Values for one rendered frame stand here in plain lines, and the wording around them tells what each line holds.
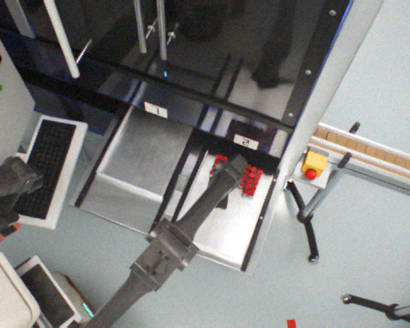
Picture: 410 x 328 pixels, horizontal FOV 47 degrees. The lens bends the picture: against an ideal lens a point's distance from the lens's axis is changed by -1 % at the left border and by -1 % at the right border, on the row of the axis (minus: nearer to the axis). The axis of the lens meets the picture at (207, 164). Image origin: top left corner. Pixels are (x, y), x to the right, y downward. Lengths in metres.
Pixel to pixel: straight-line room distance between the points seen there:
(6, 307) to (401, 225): 2.20
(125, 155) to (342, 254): 1.40
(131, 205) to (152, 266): 0.73
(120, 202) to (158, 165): 0.20
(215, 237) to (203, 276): 0.88
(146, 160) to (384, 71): 1.98
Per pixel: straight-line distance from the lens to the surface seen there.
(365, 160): 1.84
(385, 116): 3.12
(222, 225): 1.68
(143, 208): 1.70
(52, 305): 1.52
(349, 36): 1.12
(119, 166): 1.77
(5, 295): 1.23
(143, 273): 0.99
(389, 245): 2.80
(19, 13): 1.63
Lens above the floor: 2.49
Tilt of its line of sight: 66 degrees down
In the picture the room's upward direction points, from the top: 6 degrees clockwise
